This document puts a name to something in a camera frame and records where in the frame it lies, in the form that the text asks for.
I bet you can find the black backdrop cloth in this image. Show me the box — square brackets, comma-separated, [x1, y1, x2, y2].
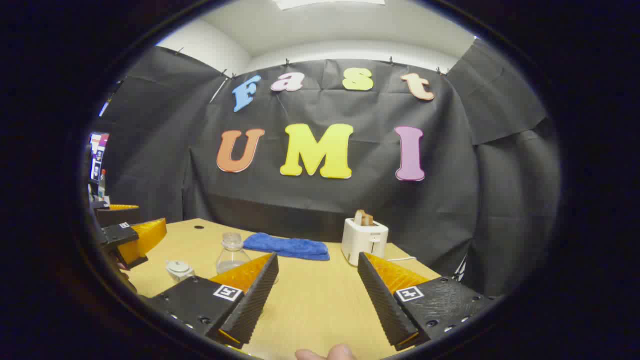
[92, 39, 561, 298]

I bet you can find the white toaster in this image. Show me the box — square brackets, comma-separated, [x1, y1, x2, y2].
[341, 218, 390, 267]

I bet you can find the blue towel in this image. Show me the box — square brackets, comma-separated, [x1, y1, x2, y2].
[243, 232, 331, 262]

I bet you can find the green label water bottle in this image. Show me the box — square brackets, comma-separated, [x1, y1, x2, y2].
[216, 232, 253, 275]

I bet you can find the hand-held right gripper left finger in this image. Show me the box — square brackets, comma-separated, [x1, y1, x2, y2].
[149, 252, 280, 350]

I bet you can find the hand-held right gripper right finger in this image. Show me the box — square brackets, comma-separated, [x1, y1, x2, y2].
[357, 252, 497, 352]

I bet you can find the ceiling light panel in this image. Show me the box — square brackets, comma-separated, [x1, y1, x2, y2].
[274, 0, 387, 11]

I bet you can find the computer monitor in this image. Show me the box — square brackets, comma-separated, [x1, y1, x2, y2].
[89, 131, 111, 186]

